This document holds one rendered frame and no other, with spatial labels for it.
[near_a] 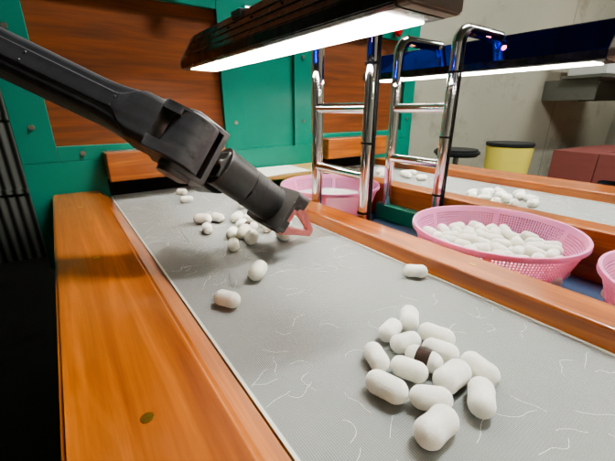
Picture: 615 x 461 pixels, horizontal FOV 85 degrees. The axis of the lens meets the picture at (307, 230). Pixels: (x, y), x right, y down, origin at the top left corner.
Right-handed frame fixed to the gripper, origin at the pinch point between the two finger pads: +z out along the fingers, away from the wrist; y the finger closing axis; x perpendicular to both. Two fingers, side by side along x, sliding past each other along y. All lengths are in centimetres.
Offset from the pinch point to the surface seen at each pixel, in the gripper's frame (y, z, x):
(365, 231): -7.4, 4.8, -4.6
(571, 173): 89, 369, -248
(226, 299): -12.0, -14.9, 13.5
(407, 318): -26.8, -5.0, 4.8
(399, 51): 14, 7, -48
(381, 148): 48, 51, -50
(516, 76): 153, 273, -305
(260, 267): -7.9, -10.3, 8.8
